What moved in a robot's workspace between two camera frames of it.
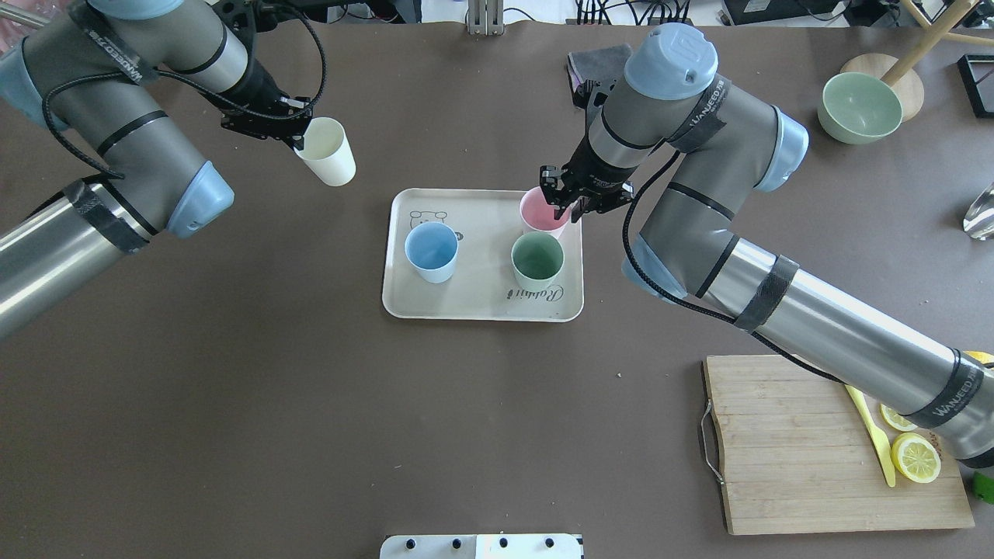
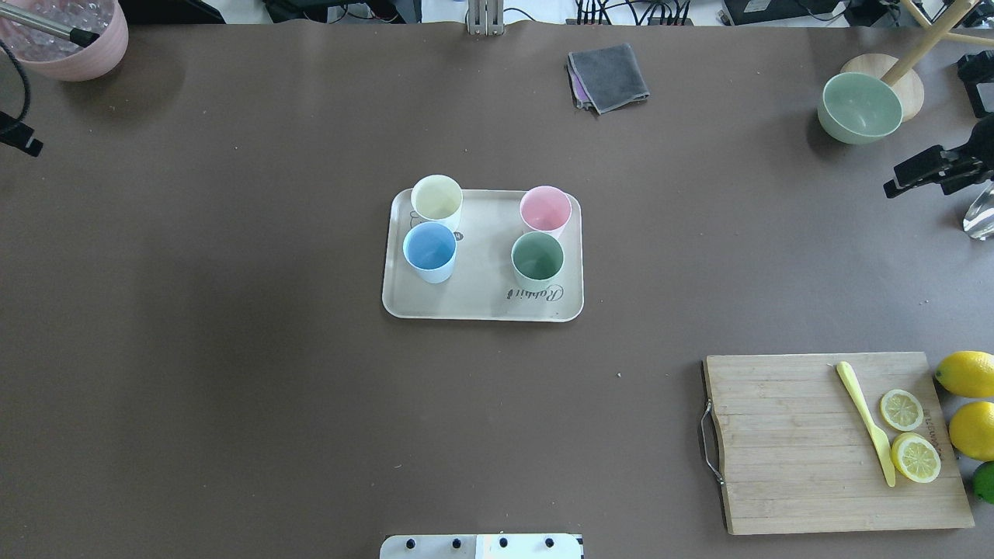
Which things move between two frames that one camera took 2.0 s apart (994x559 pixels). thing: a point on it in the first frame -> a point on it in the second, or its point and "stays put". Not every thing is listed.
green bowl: x=856 y=108 stays put
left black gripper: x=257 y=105 -> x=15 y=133
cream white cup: x=328 y=152 -> x=438 y=199
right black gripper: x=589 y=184 -> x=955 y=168
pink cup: x=538 y=214 stays put
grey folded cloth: x=606 y=65 stays put
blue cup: x=432 y=248 stays put
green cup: x=537 y=259 stays put
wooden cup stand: x=900 y=70 stays put
